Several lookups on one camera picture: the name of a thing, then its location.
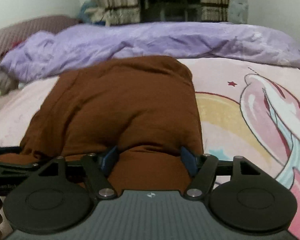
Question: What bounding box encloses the brown garment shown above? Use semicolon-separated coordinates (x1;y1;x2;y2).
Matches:
0;56;204;193

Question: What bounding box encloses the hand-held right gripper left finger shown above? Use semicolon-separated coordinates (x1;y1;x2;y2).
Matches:
37;146;118;200

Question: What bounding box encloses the mauve quilted pillow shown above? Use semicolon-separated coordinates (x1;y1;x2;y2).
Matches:
0;15;82;68

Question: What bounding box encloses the white plastic bag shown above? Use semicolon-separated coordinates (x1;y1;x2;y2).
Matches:
229;0;249;25

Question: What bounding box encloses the pink printed bed sheet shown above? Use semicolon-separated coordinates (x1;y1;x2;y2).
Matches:
0;57;300;240

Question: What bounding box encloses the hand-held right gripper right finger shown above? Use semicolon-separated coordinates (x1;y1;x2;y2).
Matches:
179;146;263;201

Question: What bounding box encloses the purple duvet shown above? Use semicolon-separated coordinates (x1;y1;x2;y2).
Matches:
0;21;300;83

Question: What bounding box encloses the blue and white clothes pile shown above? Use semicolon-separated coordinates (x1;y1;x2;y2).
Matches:
79;1;109;26

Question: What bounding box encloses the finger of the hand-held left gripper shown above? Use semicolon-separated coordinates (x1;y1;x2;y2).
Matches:
0;161;54;178
0;147;22;159

